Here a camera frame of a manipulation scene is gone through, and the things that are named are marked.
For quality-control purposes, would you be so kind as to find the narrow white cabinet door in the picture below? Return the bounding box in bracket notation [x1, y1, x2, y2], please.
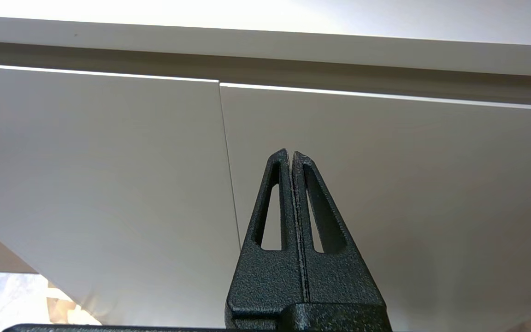
[0, 64, 248, 329]

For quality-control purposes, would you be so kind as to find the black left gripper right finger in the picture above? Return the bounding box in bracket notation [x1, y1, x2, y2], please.
[292, 151, 388, 330]

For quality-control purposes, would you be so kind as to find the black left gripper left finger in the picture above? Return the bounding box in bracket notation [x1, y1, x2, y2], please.
[225, 148, 310, 330]

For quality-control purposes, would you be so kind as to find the wide white cabinet door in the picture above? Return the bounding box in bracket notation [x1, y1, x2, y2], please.
[218, 82, 531, 332]

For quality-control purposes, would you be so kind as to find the white cabinet body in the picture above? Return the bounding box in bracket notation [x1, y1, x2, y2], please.
[0, 0, 531, 111]

